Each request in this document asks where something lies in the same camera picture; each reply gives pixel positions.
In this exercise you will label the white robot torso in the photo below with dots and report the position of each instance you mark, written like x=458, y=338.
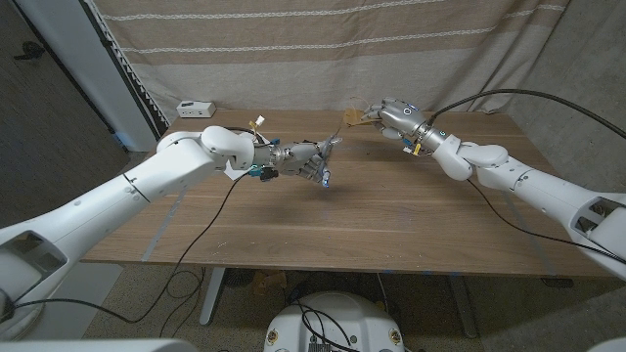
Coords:
x=352, y=318

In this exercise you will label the brown paper bag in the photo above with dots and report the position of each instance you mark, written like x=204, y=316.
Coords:
x=353, y=117

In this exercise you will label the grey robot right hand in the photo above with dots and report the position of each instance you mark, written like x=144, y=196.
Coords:
x=403, y=119

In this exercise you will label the grey table leg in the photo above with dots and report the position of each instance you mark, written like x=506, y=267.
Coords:
x=462, y=308

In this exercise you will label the white table leg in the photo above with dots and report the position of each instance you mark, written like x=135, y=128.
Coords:
x=211, y=298

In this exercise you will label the black round floor object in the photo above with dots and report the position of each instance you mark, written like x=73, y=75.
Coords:
x=239, y=277

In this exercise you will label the beige striped curtain backdrop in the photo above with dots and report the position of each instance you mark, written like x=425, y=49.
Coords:
x=318, y=58

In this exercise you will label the white power strip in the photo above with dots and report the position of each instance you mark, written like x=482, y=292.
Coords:
x=195, y=109

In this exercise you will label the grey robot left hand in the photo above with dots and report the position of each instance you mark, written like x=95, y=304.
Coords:
x=293, y=156

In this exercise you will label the brown cardboard scrap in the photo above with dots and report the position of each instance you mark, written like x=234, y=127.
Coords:
x=269, y=283

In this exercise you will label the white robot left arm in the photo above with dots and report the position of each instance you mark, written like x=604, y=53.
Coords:
x=122, y=195

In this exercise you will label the black backdrop frame bar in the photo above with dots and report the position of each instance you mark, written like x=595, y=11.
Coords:
x=140, y=98

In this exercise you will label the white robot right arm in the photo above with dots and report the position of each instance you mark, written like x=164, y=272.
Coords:
x=538, y=190

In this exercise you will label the white paper sheets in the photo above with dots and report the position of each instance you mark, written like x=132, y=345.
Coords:
x=234, y=173

